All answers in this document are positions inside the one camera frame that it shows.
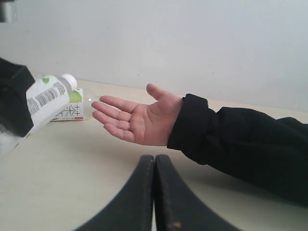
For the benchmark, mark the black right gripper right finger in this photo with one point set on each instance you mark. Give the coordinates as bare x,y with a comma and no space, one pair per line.
176,207

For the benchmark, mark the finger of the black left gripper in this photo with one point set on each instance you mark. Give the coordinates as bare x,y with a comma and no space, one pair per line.
15,80

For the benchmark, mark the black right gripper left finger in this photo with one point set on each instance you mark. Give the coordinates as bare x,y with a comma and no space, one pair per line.
132,208

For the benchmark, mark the clear Suntory oolong tea bottle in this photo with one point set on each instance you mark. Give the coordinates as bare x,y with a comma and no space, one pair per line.
46,98

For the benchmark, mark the capless green pear tea bottle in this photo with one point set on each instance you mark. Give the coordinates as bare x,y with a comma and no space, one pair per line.
79,107

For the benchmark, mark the open human hand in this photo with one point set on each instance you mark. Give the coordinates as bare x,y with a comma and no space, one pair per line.
144,124

